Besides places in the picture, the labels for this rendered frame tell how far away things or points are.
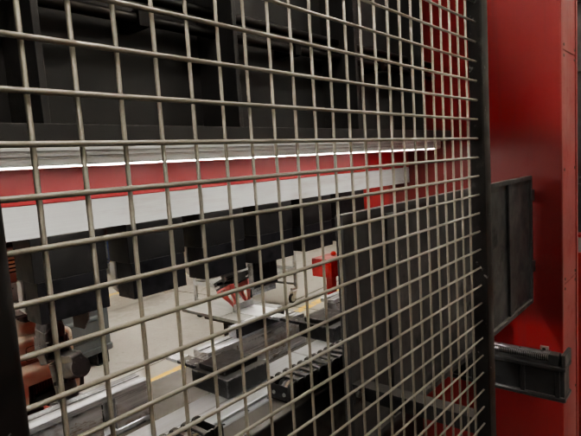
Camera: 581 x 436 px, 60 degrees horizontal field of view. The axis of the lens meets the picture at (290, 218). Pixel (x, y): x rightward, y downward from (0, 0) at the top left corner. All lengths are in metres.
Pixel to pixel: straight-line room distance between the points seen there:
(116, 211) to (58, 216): 0.12
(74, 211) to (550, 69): 1.54
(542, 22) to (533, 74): 0.17
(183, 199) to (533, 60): 1.29
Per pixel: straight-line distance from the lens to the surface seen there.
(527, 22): 2.00
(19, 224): 1.04
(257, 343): 1.46
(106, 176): 1.12
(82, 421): 1.19
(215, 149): 1.03
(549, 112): 1.94
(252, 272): 1.44
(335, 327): 1.29
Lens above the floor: 1.43
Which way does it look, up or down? 6 degrees down
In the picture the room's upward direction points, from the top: 4 degrees counter-clockwise
